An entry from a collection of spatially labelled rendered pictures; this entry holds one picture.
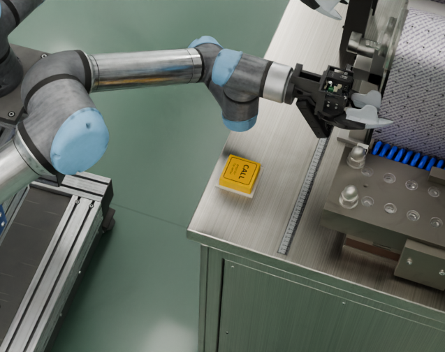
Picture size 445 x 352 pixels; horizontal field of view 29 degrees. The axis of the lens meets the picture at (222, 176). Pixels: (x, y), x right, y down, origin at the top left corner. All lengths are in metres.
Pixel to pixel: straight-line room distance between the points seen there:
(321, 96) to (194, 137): 1.41
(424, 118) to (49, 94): 0.70
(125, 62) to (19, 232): 1.01
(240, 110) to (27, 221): 1.04
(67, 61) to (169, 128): 1.43
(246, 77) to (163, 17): 1.74
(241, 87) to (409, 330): 0.60
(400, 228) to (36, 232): 1.27
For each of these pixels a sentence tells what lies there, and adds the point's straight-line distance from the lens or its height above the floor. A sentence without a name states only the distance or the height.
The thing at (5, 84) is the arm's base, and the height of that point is 0.84.
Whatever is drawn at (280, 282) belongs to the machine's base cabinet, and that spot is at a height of 0.80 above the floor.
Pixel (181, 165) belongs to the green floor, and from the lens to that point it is 2.98.
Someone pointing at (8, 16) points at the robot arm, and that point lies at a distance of 2.05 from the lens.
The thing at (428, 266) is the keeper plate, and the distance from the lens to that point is 1.71.
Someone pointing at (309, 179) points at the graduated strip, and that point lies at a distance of 1.87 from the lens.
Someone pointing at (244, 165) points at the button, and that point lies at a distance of 1.84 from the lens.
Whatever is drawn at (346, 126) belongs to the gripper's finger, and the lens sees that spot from 1.72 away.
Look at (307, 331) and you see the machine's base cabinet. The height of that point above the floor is 0.62.
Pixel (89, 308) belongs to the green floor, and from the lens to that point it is 2.72.
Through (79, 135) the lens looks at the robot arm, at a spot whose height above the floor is 1.20.
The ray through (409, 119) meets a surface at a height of 1.12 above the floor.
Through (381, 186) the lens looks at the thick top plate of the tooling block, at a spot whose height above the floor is 1.03.
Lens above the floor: 2.42
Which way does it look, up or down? 55 degrees down
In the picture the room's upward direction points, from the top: 3 degrees clockwise
